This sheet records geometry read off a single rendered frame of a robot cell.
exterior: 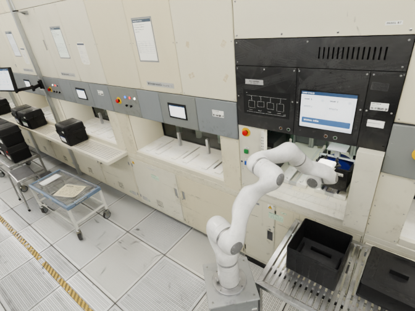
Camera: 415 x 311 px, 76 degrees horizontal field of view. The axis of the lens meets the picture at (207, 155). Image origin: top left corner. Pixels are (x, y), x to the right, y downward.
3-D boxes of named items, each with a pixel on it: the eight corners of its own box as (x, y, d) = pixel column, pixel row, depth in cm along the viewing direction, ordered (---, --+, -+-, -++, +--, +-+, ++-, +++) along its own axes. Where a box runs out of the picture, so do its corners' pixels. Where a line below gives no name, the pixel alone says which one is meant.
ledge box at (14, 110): (15, 123, 428) (7, 108, 416) (33, 118, 446) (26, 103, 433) (21, 127, 410) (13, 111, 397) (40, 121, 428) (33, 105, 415)
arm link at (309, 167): (320, 150, 134) (340, 173, 153) (291, 150, 145) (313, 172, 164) (317, 166, 131) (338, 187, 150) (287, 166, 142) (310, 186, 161)
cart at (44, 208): (39, 213, 348) (23, 184, 324) (75, 192, 383) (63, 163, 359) (81, 242, 295) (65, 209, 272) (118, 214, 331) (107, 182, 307)
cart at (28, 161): (-2, 177, 445) (-17, 152, 422) (31, 163, 480) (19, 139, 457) (19, 195, 392) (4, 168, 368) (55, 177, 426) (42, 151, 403)
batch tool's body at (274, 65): (242, 262, 251) (228, 41, 155) (283, 205, 314) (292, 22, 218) (342, 315, 201) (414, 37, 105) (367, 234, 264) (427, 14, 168)
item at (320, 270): (302, 236, 174) (305, 217, 166) (349, 256, 158) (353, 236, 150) (285, 266, 156) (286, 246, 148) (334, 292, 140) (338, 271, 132)
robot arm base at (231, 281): (215, 298, 144) (212, 277, 135) (210, 269, 160) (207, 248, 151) (249, 292, 145) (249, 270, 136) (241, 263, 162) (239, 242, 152)
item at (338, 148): (312, 186, 196) (314, 150, 180) (322, 172, 209) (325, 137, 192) (347, 197, 181) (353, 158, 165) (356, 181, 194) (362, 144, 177)
